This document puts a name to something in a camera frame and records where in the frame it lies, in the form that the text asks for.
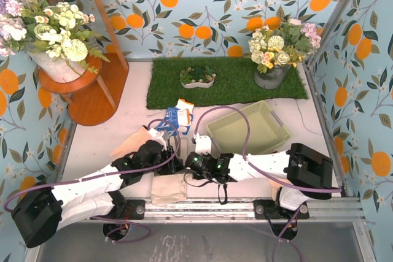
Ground cream glove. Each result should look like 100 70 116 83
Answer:
269 180 283 200
111 126 152 158

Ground beige canvas work glove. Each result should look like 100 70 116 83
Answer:
150 137 193 205

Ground blue white knit gloves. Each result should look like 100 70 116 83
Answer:
155 99 194 136

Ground green plastic storage basket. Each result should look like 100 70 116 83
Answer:
206 101 290 155

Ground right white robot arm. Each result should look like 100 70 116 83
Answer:
184 135 337 211

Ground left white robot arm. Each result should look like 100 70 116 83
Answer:
11 129 174 249

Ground wooden tiered plant stand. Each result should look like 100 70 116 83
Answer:
39 0 129 126

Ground green artificial grass mat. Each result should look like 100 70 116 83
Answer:
146 57 308 110

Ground white succulent planter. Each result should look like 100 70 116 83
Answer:
179 66 216 89

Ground grey pot flower bouquet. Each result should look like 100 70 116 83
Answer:
248 18 321 90

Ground white pot flower bouquet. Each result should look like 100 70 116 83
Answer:
1 0 108 83

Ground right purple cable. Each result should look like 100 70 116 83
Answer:
191 105 342 262

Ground purple cable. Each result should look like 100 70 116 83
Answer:
191 105 342 262
2 118 182 244

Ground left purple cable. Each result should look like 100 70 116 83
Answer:
2 118 182 244

